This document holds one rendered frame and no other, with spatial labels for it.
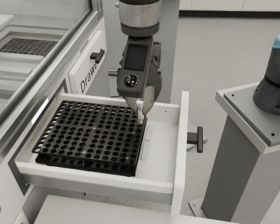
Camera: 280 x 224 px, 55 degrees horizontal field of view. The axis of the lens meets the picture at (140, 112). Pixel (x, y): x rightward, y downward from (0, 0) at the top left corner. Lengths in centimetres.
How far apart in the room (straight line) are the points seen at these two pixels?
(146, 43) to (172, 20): 98
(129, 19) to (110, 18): 178
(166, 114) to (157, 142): 8
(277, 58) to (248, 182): 45
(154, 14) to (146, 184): 31
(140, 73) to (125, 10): 11
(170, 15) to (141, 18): 98
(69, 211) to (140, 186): 21
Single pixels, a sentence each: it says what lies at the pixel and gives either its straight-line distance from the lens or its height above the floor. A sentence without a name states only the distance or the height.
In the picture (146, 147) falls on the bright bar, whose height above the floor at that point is 85.
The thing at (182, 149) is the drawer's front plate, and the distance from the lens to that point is 55.
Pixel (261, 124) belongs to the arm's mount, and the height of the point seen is 78.
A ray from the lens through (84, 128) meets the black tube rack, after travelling 64.
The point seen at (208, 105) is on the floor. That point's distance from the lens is 217.
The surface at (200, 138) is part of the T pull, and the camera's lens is 60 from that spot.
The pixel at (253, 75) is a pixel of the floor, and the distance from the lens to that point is 265.
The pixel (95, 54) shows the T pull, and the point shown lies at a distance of 89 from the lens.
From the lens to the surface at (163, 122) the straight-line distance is 74.
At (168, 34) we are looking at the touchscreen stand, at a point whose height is 72.
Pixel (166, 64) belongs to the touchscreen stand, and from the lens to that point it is 157.
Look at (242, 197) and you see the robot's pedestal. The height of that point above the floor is 41.
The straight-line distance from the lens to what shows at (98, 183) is 57.
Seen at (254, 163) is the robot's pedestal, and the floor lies 61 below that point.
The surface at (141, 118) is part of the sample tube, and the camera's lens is 63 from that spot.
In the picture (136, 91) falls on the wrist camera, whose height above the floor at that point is 107.
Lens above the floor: 134
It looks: 41 degrees down
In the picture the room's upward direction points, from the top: straight up
